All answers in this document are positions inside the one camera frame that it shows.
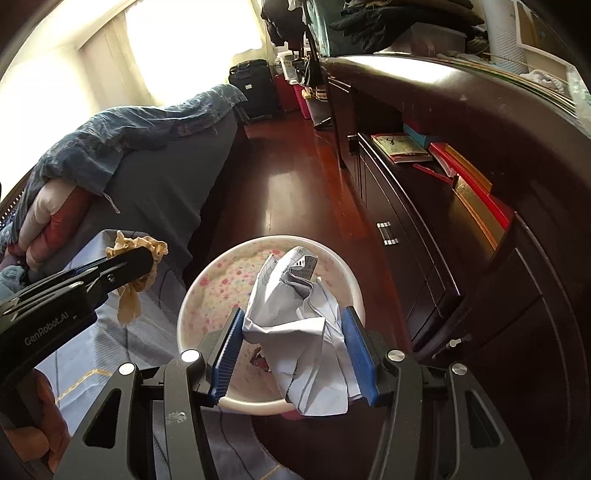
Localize brown tissue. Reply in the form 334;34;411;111
105;230;168;325

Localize dark snack box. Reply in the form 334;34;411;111
249;346;270;373

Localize pink floral trash bin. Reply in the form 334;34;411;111
177;235;365;417

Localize person's left hand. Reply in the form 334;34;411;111
1;370;70;479

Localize pink red folded quilt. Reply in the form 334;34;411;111
8;179;95;271

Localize blue tablecloth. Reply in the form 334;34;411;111
38;254;298;479

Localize blue patterned duvet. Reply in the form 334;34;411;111
1;84;247;251

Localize bed with dark headboard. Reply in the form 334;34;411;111
1;104;242;281

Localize red gold gift box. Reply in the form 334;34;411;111
415;142;514;250

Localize window curtains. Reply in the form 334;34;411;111
80;1;274;110

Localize black suitcase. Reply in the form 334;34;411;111
228;59;280;120

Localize dark wooden dresser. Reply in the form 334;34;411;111
322;54;590;479

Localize red storage box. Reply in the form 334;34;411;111
274;74;311;120

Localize white storage crate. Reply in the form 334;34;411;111
276;50;307;85

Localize book on shelf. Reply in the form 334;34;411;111
370;134;432;163

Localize coat rack with clothes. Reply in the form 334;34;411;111
260;0;305;51

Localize teal hanging bag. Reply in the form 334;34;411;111
304;0;353;57

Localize white shelf unit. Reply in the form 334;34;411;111
523;0;591;87

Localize pile of dark clothes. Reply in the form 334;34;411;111
329;0;485;53

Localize white paper roll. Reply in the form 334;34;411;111
481;0;526;66

